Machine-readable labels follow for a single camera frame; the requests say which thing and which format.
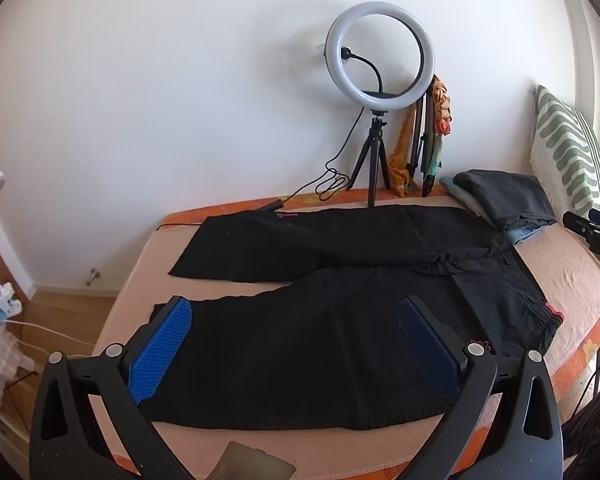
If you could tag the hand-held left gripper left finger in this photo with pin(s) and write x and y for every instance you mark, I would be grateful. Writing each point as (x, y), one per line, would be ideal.
(162, 345)

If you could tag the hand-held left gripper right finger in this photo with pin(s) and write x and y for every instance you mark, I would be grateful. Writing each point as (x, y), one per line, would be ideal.
(430, 350)

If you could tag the black pants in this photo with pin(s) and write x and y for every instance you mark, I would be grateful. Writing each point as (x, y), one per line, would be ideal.
(330, 320)

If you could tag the dark grey folded pants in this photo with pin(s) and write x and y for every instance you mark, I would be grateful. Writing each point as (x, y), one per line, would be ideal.
(510, 192)

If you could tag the folded blue jeans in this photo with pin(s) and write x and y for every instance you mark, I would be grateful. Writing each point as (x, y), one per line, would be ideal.
(525, 232)

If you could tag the green striped white pillow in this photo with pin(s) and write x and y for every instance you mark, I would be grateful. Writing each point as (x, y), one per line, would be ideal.
(570, 150)

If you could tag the metal door stop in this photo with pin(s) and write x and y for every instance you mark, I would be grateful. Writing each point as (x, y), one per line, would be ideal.
(94, 275)

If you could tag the orange patterned bed sheet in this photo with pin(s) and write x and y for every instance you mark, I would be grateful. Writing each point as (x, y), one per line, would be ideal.
(575, 360)

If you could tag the grey folded garment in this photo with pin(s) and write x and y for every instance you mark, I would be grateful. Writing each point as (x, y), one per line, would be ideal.
(460, 192)

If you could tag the brown paper piece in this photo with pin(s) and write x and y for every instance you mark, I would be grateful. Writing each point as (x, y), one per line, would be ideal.
(250, 462)

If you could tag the dark folded stand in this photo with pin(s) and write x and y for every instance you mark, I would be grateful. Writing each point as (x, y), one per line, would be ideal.
(432, 145)

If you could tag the person's striped trouser leg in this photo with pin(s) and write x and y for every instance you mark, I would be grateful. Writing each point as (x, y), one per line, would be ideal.
(595, 425)

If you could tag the orange patterned scarf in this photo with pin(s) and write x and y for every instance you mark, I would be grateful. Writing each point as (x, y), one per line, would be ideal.
(402, 160)

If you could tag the floral scarf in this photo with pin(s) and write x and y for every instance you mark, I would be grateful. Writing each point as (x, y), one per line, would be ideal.
(442, 105)

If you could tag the black tripod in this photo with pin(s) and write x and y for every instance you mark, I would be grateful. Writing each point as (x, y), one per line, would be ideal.
(376, 135)

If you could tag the black gooseneck phone holder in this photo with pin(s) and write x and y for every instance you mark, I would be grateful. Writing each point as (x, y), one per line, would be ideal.
(380, 96)

